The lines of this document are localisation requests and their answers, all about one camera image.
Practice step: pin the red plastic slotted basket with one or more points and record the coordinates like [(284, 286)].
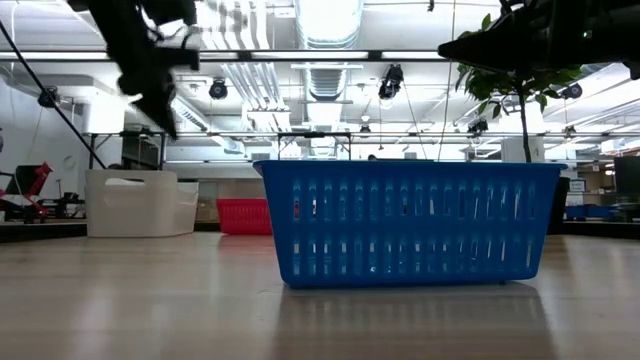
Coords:
[(245, 217)]

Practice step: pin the row of blue bins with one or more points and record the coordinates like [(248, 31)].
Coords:
[(590, 212)]

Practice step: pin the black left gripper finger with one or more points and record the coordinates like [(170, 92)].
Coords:
[(157, 112)]

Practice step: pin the white plastic storage bin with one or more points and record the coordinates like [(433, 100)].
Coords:
[(140, 220)]

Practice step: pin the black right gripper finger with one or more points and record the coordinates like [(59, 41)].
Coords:
[(485, 50)]

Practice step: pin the red and black equipment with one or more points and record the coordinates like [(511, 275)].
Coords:
[(37, 180)]

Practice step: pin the black computer monitor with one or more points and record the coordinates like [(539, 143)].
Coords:
[(627, 175)]

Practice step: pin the potted green leafy plant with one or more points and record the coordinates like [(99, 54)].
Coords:
[(482, 85)]

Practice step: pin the black ceiling spotlight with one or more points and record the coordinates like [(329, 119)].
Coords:
[(48, 97), (391, 80), (477, 126), (218, 90), (572, 91)]

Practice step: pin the blue plastic slotted basket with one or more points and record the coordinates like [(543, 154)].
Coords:
[(410, 170)]

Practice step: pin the black overhead frame beam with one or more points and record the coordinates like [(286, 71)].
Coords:
[(240, 55)]

